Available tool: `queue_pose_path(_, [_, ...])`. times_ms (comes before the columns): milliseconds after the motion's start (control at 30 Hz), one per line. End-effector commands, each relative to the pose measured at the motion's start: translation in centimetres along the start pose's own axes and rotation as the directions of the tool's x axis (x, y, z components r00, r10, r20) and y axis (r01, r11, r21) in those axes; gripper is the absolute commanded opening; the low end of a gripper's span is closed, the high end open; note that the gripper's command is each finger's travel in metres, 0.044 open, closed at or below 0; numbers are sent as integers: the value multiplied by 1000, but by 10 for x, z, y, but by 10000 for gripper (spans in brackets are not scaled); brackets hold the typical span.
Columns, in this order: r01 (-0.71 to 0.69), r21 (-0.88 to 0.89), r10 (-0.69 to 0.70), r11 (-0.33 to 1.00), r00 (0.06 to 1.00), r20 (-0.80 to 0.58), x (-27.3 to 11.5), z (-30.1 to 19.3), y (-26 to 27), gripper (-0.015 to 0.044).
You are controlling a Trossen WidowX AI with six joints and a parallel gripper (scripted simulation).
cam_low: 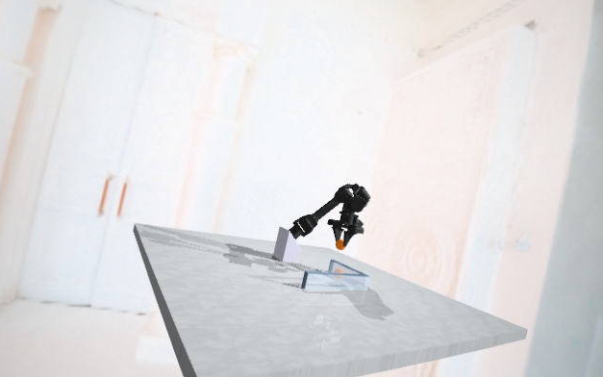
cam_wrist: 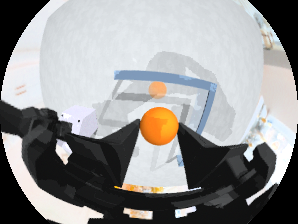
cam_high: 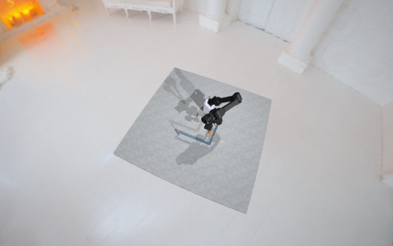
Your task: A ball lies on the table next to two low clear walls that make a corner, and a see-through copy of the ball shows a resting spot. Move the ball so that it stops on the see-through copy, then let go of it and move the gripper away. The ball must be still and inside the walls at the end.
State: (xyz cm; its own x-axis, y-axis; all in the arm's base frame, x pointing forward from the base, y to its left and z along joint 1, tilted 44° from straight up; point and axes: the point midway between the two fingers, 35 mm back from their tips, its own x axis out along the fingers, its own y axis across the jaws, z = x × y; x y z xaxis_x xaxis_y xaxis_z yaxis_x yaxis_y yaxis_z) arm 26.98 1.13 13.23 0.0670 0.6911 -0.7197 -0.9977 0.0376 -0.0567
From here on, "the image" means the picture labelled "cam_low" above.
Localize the clear low glass walls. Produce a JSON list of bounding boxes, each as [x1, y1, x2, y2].
[[305, 261, 369, 290]]

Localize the light blue l-shaped wall trim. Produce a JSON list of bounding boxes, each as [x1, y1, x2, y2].
[[301, 260, 370, 289]]

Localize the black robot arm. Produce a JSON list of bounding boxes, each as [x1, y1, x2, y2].
[[289, 184, 371, 239]]

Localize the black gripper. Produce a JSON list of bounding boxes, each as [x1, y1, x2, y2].
[[327, 210, 364, 247]]

